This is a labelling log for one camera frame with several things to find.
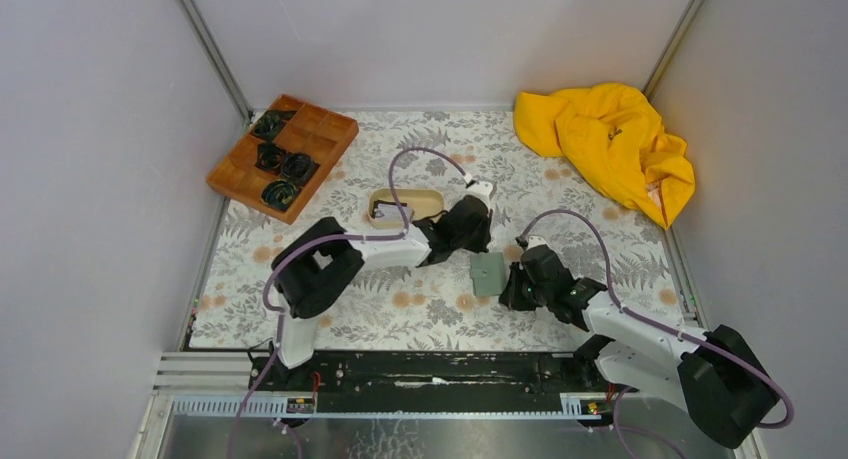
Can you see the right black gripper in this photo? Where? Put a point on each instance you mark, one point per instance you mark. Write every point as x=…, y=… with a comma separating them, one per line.
x=510, y=296

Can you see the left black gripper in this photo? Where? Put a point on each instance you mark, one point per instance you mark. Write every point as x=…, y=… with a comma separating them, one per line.
x=478, y=244

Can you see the green card holder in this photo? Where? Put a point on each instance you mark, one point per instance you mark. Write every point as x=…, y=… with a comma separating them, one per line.
x=488, y=273

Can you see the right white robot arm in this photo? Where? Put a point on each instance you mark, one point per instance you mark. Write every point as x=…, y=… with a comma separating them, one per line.
x=713, y=376

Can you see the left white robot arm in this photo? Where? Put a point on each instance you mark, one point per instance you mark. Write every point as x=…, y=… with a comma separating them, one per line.
x=312, y=273

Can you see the beige oval tray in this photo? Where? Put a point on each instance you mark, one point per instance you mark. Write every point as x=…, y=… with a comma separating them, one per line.
x=425, y=202

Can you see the floral table mat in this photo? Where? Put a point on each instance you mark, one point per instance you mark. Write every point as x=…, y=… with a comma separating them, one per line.
x=434, y=308

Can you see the yellow cloth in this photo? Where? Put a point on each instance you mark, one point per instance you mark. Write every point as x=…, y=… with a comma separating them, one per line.
x=616, y=140

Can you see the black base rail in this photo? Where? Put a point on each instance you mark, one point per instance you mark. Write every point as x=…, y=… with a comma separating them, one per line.
x=441, y=383

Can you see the right aluminium frame post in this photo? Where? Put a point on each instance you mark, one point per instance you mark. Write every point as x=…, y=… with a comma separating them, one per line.
x=671, y=48

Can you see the aluminium frame post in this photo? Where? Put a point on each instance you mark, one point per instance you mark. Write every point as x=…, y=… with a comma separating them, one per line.
x=217, y=60
x=671, y=48

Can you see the left aluminium frame post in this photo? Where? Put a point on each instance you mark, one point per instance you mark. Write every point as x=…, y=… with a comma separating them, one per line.
x=217, y=60

